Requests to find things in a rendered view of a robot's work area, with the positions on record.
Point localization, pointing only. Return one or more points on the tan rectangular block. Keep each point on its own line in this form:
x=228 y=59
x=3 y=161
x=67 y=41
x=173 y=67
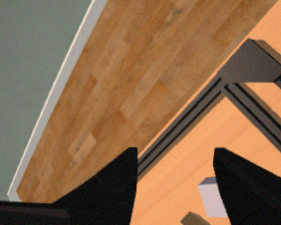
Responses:
x=190 y=219

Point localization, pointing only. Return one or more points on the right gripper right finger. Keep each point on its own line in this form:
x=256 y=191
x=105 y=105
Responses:
x=251 y=194

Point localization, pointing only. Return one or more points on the grey rectangular block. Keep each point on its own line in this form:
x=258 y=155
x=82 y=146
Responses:
x=211 y=199

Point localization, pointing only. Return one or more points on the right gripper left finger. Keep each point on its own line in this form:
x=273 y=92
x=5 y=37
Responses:
x=107 y=198

